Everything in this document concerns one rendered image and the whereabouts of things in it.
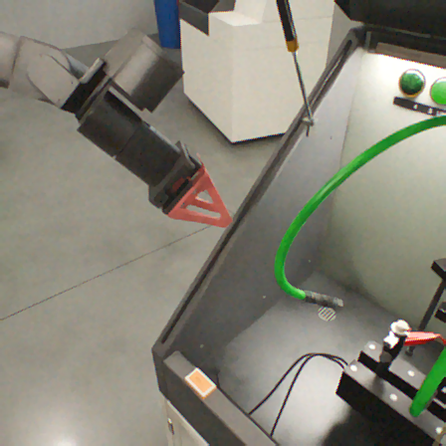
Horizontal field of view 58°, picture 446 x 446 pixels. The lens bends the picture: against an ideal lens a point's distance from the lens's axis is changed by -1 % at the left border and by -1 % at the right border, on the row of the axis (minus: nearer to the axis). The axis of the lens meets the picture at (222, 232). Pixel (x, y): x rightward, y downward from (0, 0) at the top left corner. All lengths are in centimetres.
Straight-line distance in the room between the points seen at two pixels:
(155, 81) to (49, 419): 166
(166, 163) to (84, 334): 173
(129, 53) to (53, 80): 8
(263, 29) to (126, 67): 290
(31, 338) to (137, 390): 62
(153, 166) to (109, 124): 6
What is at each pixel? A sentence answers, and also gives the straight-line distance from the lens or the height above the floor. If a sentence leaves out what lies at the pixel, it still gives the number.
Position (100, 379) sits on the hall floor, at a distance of 197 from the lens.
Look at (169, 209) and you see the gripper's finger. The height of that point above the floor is 136.
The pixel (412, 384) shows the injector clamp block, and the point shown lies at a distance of 82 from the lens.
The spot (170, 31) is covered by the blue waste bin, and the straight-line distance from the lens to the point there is 658.
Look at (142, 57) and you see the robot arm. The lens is 45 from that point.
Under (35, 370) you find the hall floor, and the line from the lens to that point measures 210.
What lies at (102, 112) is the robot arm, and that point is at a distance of 45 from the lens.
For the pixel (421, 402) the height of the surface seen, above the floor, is 119.
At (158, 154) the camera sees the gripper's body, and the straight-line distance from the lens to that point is 46.
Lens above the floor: 162
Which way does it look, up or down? 39 degrees down
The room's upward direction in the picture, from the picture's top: straight up
